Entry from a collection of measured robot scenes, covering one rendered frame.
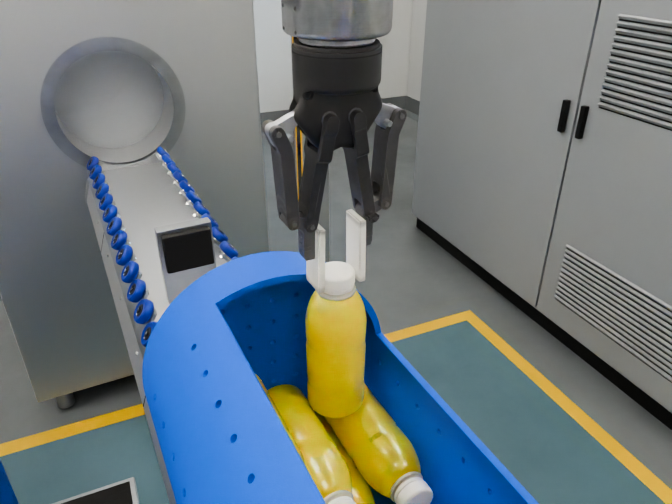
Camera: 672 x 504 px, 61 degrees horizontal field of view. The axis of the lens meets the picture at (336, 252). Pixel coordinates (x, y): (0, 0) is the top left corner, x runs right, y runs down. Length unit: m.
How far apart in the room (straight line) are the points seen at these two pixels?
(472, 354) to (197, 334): 1.99
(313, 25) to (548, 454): 1.89
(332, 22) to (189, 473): 0.38
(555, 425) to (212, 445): 1.87
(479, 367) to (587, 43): 1.28
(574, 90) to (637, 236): 0.57
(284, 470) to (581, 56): 2.03
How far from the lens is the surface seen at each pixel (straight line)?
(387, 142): 0.53
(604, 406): 2.43
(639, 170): 2.16
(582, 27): 2.30
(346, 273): 0.57
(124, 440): 2.22
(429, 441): 0.68
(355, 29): 0.45
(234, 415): 0.49
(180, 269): 1.09
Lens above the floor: 1.55
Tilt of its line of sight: 29 degrees down
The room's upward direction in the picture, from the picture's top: straight up
